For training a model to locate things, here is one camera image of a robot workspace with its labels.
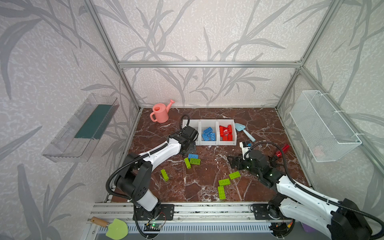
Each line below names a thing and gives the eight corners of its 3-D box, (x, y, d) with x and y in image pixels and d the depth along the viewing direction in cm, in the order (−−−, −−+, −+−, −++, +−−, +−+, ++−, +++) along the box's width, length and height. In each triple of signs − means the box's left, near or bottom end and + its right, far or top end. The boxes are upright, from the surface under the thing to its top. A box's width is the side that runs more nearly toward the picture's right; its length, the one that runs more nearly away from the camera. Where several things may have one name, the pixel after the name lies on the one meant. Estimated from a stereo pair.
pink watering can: (152, 123, 113) (148, 112, 104) (163, 108, 124) (160, 97, 115) (163, 126, 111) (159, 116, 102) (173, 110, 122) (171, 99, 113)
